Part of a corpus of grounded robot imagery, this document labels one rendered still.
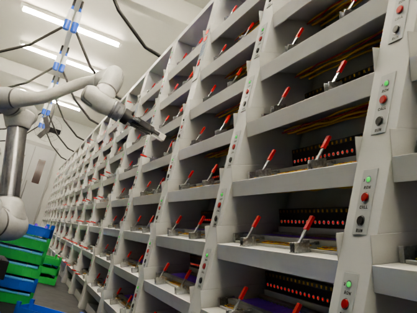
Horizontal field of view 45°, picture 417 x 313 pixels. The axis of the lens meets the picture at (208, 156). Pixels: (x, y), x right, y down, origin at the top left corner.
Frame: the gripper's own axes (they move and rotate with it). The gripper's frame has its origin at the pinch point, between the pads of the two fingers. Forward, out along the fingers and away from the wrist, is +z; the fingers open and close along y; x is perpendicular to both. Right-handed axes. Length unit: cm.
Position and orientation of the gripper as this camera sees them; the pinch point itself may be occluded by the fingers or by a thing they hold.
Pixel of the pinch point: (158, 135)
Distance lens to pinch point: 248.9
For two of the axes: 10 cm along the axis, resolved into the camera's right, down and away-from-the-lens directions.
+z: 8.3, 4.9, 2.6
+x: 4.3, -8.6, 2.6
